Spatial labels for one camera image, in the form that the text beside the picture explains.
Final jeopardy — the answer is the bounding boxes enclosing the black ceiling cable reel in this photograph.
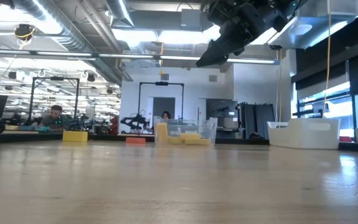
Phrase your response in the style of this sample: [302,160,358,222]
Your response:
[14,24,36,41]

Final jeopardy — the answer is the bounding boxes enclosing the yellow hanging cable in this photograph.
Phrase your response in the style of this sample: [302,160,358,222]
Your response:
[321,0,332,119]

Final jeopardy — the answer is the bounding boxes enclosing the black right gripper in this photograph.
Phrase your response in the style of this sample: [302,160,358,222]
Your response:
[196,0,307,68]

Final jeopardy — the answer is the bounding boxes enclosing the long ceiling light bar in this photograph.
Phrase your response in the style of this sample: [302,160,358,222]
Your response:
[0,48,279,65]

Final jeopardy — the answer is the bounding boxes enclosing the white plastic bin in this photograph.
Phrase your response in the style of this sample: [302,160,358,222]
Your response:
[266,118,341,150]

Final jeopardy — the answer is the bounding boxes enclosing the grey door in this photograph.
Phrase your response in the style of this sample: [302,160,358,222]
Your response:
[152,96,176,121]

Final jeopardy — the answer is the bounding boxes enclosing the black gantry frame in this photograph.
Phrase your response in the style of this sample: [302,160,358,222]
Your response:
[138,82,185,122]
[29,76,80,131]

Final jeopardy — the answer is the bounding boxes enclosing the yellow arch block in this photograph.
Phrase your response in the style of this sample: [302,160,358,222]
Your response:
[62,130,88,143]

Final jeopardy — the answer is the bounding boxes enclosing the clear plastic bin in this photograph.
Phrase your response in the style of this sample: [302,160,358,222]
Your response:
[153,117,219,146]

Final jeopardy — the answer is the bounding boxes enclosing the black folding panels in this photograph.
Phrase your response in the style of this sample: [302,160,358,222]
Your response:
[237,103,275,140]

